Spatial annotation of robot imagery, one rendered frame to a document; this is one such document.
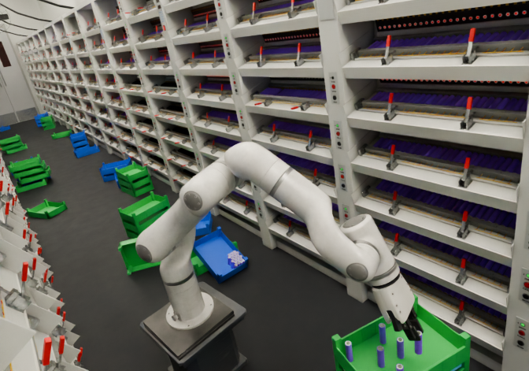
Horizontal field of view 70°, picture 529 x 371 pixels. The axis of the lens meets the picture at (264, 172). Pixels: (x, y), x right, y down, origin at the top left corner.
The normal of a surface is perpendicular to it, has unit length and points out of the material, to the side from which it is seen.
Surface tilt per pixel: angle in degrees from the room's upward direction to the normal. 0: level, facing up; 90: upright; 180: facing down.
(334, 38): 90
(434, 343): 0
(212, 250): 23
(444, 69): 106
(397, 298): 66
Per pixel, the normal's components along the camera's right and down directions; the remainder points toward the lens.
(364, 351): -0.17, -0.91
